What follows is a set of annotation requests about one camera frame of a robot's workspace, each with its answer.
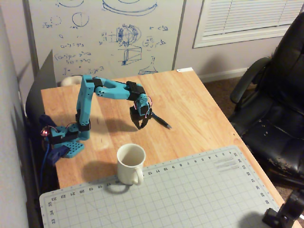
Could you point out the blue and black pen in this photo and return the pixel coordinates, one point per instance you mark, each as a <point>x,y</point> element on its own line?
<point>162,121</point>

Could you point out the controller board with red light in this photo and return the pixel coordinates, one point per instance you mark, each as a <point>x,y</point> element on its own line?
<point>45,132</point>

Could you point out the white round object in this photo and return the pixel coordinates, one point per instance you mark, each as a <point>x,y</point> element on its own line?
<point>70,80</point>

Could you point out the black leather office chair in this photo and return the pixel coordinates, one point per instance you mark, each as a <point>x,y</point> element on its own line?
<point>280,95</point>

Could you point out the cream ceramic mug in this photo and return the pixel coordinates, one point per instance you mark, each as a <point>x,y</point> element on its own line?
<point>129,166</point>

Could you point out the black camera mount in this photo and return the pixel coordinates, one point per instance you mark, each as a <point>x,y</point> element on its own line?
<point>285,211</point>

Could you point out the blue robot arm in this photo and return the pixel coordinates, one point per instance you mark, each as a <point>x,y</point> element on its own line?
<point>84,102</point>

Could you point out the white paper tag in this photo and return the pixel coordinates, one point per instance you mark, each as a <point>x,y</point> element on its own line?
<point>184,69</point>

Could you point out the white window blinds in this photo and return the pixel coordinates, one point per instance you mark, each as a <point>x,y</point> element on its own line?
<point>244,19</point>

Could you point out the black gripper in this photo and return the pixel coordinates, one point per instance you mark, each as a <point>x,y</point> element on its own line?
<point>138,118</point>

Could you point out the grey cutting mat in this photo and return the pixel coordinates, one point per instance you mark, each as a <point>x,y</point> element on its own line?
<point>166,194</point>

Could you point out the dark grey panel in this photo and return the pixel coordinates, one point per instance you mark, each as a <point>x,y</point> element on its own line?
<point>44,80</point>

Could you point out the dark blue clamp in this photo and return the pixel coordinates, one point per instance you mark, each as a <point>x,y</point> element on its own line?
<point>46,122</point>
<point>55,155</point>

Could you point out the whiteboard with blue drawings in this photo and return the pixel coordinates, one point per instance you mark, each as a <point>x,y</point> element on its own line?
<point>107,35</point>

